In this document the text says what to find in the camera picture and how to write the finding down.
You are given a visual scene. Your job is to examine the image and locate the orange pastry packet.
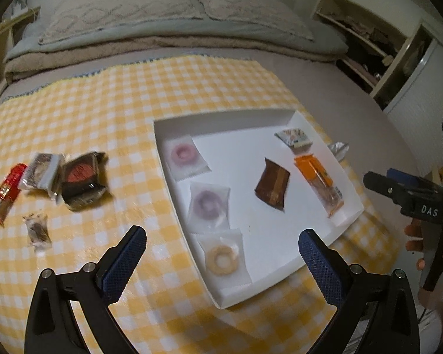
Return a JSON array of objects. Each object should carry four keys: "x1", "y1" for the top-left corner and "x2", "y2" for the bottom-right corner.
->
[{"x1": 294, "y1": 154, "x2": 344, "y2": 217}]

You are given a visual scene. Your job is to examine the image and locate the small clear patterned snack packet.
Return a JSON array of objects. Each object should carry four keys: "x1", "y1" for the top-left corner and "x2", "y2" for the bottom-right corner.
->
[{"x1": 23, "y1": 213, "x2": 52, "y2": 253}]

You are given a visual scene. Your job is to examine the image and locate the black red mooncake packet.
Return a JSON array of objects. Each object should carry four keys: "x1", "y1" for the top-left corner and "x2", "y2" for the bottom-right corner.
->
[{"x1": 61, "y1": 151, "x2": 107, "y2": 211}]

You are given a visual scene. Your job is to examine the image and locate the brown foil snack packet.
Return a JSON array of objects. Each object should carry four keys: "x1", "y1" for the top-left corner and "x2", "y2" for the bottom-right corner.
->
[{"x1": 254, "y1": 158, "x2": 290, "y2": 211}]

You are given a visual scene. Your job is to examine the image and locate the beige donut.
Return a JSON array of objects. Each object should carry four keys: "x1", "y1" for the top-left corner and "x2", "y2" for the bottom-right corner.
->
[{"x1": 197, "y1": 229, "x2": 252, "y2": 290}]

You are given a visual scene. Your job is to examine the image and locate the purple donut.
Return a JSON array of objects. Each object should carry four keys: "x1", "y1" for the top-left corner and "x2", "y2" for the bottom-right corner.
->
[{"x1": 185, "y1": 181, "x2": 230, "y2": 233}]

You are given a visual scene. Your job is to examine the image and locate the white deer mooncake packet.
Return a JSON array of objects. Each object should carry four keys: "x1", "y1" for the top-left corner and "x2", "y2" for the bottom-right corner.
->
[{"x1": 18, "y1": 153, "x2": 64, "y2": 199}]

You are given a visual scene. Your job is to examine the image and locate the red pastry packet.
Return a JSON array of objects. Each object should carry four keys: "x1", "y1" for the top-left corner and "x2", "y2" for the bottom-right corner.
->
[{"x1": 0, "y1": 163, "x2": 27, "y2": 226}]

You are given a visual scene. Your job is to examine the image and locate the right human hand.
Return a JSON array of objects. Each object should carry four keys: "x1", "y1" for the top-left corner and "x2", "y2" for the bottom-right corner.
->
[{"x1": 403, "y1": 217, "x2": 443, "y2": 309}]

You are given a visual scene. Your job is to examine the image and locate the silver foil candy wrapper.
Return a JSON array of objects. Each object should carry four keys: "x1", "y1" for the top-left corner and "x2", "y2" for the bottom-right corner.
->
[{"x1": 328, "y1": 142, "x2": 350, "y2": 162}]

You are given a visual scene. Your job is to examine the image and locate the small white candy packet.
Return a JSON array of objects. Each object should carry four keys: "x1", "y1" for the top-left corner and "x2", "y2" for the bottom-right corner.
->
[{"x1": 274, "y1": 129, "x2": 313, "y2": 150}]

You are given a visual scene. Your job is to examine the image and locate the white cardboard tray box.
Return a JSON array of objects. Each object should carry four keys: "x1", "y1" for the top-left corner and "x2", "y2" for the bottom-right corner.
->
[{"x1": 154, "y1": 109, "x2": 364, "y2": 309}]

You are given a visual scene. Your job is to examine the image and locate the white open shelf cabinet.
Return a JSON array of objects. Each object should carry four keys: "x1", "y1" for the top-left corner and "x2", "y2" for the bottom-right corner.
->
[{"x1": 315, "y1": 0, "x2": 443, "y2": 111}]

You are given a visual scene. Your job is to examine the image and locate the pink donut in clear packet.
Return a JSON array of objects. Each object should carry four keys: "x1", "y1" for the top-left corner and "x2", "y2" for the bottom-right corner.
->
[{"x1": 162, "y1": 135, "x2": 210, "y2": 181}]

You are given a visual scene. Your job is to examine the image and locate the beige folded blanket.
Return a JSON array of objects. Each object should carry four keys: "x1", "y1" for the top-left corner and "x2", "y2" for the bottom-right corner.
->
[{"x1": 4, "y1": 38, "x2": 337, "y2": 82}]

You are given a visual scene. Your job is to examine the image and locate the grey blue folded duvet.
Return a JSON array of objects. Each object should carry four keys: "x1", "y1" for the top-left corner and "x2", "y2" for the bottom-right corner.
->
[{"x1": 4, "y1": 18, "x2": 348, "y2": 62}]

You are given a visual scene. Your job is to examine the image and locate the beige knitted right pillow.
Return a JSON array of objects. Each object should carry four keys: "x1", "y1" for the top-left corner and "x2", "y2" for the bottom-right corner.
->
[{"x1": 198, "y1": 0, "x2": 315, "y2": 41}]

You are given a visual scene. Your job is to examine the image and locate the beige knitted pillow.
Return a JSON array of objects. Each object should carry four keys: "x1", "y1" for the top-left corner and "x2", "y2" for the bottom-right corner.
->
[
  {"x1": 38, "y1": 0, "x2": 202, "y2": 45},
  {"x1": 198, "y1": 0, "x2": 315, "y2": 41}
]

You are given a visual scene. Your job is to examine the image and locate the wooden bedside shelf unit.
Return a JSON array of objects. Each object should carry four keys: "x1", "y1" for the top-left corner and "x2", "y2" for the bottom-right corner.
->
[{"x1": 0, "y1": 6, "x2": 40, "y2": 81}]

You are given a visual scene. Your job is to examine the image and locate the beige knitted left pillow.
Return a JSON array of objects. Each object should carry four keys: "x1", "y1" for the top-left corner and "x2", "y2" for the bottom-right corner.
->
[{"x1": 38, "y1": 0, "x2": 202, "y2": 45}]

